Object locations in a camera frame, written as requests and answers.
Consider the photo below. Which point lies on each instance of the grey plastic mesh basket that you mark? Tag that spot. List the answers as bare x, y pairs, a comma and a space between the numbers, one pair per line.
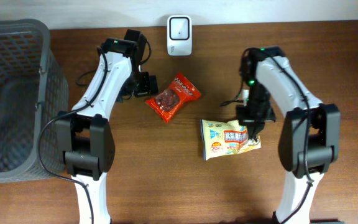
33, 90

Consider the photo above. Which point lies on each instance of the cream yellow snack bag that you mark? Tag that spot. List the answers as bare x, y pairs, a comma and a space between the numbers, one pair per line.
223, 139

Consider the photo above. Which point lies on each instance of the red orange snack bag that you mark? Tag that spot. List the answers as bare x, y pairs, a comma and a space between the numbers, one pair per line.
180, 91

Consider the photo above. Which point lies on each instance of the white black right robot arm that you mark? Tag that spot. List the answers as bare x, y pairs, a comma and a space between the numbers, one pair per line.
309, 141

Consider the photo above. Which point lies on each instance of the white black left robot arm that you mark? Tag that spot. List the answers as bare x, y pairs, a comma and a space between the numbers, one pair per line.
84, 137

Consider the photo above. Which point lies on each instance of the white barcode scanner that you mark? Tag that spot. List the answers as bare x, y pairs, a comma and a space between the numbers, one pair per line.
179, 35

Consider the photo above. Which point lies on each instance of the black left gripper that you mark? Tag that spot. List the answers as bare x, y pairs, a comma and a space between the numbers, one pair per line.
146, 86

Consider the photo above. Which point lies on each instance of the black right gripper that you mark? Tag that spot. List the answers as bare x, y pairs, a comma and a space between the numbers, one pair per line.
255, 116

